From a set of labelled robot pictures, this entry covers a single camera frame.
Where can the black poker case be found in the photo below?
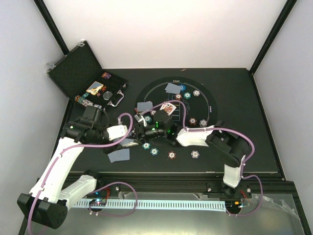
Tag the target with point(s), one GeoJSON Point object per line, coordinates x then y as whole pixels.
{"type": "Point", "coordinates": [77, 70]}

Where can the chips row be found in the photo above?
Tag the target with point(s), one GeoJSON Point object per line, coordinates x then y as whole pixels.
{"type": "Point", "coordinates": [83, 101]}

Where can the purple chips in case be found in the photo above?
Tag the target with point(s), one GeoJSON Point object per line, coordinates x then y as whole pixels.
{"type": "Point", "coordinates": [106, 75]}

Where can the blue white chip mat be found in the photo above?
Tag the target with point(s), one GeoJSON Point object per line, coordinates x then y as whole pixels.
{"type": "Point", "coordinates": [203, 123]}
{"type": "Point", "coordinates": [196, 93]}

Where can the blue white chip mat top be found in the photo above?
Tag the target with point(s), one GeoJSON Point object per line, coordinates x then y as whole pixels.
{"type": "Point", "coordinates": [196, 93]}

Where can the blue round button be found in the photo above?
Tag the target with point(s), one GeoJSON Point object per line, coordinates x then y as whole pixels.
{"type": "Point", "coordinates": [182, 87]}

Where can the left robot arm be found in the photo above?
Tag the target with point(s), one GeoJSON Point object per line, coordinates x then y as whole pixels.
{"type": "Point", "coordinates": [47, 203]}

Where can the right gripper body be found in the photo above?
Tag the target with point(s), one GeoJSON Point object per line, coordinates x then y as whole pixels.
{"type": "Point", "coordinates": [141, 128]}

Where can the blue patterned card deck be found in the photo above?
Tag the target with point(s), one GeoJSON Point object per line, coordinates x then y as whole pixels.
{"type": "Point", "coordinates": [125, 143]}

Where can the card deck in case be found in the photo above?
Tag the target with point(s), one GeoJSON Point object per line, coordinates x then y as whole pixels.
{"type": "Point", "coordinates": [94, 88]}

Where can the blue white poker chip stack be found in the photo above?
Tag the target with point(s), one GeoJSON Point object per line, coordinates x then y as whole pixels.
{"type": "Point", "coordinates": [195, 154]}

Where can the single green poker chip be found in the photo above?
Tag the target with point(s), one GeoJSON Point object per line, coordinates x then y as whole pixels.
{"type": "Point", "coordinates": [146, 146]}

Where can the two blue white chips in case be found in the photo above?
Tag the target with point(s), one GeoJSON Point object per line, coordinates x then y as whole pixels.
{"type": "Point", "coordinates": [98, 106]}

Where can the brown poker chip stack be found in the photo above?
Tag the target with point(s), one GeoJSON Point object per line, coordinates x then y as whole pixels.
{"type": "Point", "coordinates": [171, 155]}

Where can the black aluminium rail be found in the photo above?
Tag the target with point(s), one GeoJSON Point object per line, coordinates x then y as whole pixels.
{"type": "Point", "coordinates": [166, 182]}

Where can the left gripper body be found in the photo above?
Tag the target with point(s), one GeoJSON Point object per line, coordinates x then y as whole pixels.
{"type": "Point", "coordinates": [107, 149]}

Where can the white slotted cable duct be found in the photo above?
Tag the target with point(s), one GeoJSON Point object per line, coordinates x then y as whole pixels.
{"type": "Point", "coordinates": [190, 205]}

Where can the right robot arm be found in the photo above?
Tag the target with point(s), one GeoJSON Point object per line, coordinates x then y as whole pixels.
{"type": "Point", "coordinates": [233, 147]}

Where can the round black poker mat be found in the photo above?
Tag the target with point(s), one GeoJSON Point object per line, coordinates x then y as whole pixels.
{"type": "Point", "coordinates": [201, 107]}

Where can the silver dealer button in case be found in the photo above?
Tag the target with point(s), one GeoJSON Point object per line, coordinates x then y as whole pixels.
{"type": "Point", "coordinates": [107, 95]}

